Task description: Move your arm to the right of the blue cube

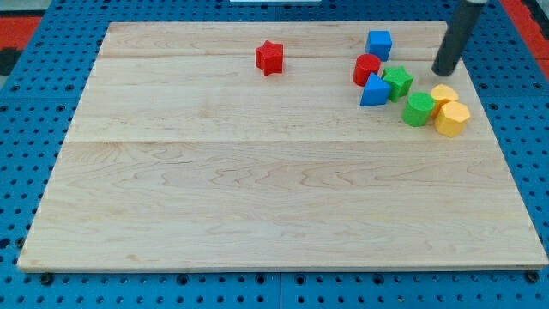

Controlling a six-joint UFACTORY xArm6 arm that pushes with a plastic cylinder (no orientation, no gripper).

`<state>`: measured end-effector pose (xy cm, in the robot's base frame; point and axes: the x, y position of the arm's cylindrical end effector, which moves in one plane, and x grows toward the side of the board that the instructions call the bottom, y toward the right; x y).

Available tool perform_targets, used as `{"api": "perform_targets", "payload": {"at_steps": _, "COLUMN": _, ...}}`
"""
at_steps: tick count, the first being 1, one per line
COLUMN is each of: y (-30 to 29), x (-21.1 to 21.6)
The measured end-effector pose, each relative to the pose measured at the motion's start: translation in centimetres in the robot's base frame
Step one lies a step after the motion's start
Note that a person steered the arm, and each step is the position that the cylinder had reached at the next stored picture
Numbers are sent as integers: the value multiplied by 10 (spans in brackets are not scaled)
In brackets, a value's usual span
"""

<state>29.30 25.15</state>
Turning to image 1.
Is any blue cube block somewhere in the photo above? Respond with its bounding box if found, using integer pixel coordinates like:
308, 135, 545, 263
365, 30, 393, 62

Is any light wooden board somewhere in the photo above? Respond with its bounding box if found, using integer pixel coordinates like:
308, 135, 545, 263
17, 21, 548, 273

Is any red star block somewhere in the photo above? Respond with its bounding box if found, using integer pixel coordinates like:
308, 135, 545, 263
256, 40, 284, 76

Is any blue triangular prism block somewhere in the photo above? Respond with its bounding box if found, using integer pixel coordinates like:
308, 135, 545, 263
359, 73, 391, 106

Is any red cylinder block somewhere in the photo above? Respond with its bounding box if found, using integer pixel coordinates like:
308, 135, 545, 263
353, 53, 381, 87

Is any green star block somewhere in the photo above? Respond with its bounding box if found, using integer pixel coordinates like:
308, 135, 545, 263
382, 66, 413, 102

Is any green cylinder block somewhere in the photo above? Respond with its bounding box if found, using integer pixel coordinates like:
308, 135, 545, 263
401, 92, 435, 127

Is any yellow heart block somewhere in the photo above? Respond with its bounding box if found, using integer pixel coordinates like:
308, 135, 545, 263
430, 84, 459, 118

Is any yellow hexagon block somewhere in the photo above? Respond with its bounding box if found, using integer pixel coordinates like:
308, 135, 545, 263
434, 101, 471, 137

